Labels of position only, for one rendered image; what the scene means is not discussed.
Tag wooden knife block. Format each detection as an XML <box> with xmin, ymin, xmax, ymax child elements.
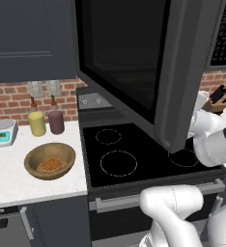
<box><xmin>203</xmin><ymin>83</ymin><xmax>226</xmax><ymax>114</ymax></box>

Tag silver oven door handle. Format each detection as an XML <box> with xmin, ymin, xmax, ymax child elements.
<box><xmin>88</xmin><ymin>178</ymin><xmax>226</xmax><ymax>214</ymax></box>

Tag dark grey base cupboard door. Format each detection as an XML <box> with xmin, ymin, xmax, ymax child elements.
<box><xmin>18</xmin><ymin>194</ymin><xmax>93</xmax><ymax>247</ymax></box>

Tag dark grey wall cupboard door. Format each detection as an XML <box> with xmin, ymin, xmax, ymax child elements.
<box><xmin>0</xmin><ymin>0</ymin><xmax>78</xmax><ymax>84</ymax></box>

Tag yellow cylinder jar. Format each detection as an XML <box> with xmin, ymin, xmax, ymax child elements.
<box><xmin>27</xmin><ymin>111</ymin><xmax>47</xmax><ymax>138</ymax></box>

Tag black electric range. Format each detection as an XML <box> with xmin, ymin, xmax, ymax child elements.
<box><xmin>75</xmin><ymin>86</ymin><xmax>226</xmax><ymax>247</ymax></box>

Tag maroon cylinder jar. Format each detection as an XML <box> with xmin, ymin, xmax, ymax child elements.
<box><xmin>47</xmin><ymin>109</ymin><xmax>66</xmax><ymax>136</ymax></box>

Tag black microwave door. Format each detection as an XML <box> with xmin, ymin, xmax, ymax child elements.
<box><xmin>73</xmin><ymin>0</ymin><xmax>226</xmax><ymax>154</ymax></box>

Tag brown glass bottle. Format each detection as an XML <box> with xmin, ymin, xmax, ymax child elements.
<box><xmin>29</xmin><ymin>96</ymin><xmax>39</xmax><ymax>114</ymax></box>
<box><xmin>48</xmin><ymin>94</ymin><xmax>59</xmax><ymax>112</ymax></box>

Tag grey wall socket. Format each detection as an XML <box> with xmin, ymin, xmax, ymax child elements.
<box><xmin>45</xmin><ymin>79</ymin><xmax>63</xmax><ymax>97</ymax></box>
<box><xmin>27</xmin><ymin>80</ymin><xmax>45</xmax><ymax>98</ymax></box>

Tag silver cupboard door handle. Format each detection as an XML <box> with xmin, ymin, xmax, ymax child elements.
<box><xmin>19</xmin><ymin>206</ymin><xmax>36</xmax><ymax>241</ymax></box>

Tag wooden bowl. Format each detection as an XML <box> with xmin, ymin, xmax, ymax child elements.
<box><xmin>23</xmin><ymin>142</ymin><xmax>77</xmax><ymax>181</ymax></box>

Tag grey kitchen scale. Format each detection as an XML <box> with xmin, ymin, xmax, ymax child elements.
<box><xmin>0</xmin><ymin>118</ymin><xmax>19</xmax><ymax>149</ymax></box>

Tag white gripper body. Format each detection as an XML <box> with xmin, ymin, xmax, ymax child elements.
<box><xmin>195</xmin><ymin>91</ymin><xmax>213</xmax><ymax>112</ymax></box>

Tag round brown waffle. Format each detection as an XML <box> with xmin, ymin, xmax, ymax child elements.
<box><xmin>36</xmin><ymin>156</ymin><xmax>64</xmax><ymax>174</ymax></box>

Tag black oven door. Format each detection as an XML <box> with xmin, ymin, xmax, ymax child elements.
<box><xmin>88</xmin><ymin>183</ymin><xmax>226</xmax><ymax>243</ymax></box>

